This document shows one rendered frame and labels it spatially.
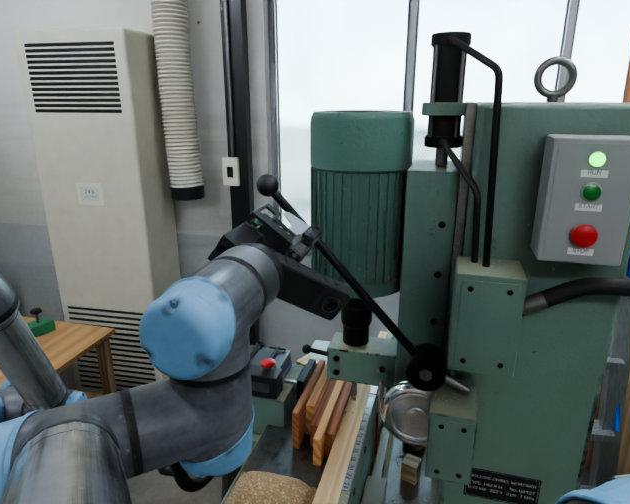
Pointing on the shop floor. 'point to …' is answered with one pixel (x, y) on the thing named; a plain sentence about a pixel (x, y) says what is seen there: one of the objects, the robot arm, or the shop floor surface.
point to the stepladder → (616, 376)
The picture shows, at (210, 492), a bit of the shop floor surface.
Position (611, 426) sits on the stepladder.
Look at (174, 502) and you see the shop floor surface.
